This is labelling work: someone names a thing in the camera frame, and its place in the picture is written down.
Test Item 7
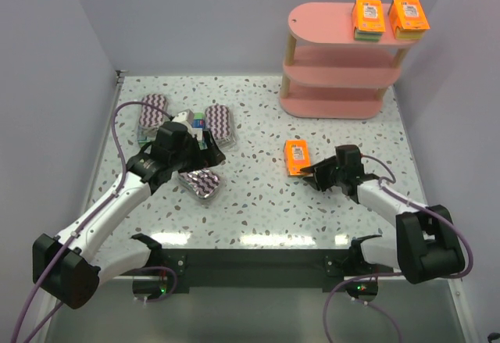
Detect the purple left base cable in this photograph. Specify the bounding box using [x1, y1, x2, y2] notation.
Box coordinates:
[131, 265, 181, 304]

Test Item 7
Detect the pink three-tier shelf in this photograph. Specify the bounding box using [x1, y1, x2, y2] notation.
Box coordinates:
[280, 2, 417, 120]

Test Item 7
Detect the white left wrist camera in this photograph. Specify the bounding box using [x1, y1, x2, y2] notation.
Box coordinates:
[171, 109, 195, 128]

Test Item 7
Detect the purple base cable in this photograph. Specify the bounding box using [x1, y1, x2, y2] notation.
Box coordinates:
[131, 265, 181, 304]
[323, 274, 403, 343]

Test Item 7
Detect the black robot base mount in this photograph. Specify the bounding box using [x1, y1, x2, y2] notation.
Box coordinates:
[128, 247, 386, 294]

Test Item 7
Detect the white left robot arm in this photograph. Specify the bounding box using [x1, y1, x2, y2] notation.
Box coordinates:
[32, 121, 226, 309]

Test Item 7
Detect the blue green sponge pack left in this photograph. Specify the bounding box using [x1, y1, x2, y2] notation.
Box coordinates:
[136, 126, 158, 147]

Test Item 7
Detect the blue green sponge pack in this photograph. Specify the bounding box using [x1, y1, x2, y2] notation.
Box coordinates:
[191, 113, 206, 150]
[136, 126, 158, 147]

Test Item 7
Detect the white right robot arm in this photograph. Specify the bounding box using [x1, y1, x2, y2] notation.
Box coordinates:
[301, 145, 473, 284]

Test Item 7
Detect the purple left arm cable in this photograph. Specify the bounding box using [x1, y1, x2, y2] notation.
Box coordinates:
[8, 101, 175, 343]

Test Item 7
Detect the blue green sponge pack right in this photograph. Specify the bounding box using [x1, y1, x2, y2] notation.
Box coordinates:
[191, 113, 206, 150]

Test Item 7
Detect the orange green Sponge Daddy box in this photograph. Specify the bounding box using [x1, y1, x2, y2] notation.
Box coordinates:
[284, 139, 311, 177]

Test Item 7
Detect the purple striped sponge pack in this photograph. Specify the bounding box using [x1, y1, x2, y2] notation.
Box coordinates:
[138, 93, 168, 132]
[205, 104, 237, 148]
[177, 169, 224, 203]

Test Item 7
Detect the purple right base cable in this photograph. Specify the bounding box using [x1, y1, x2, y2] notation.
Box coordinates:
[323, 274, 403, 343]

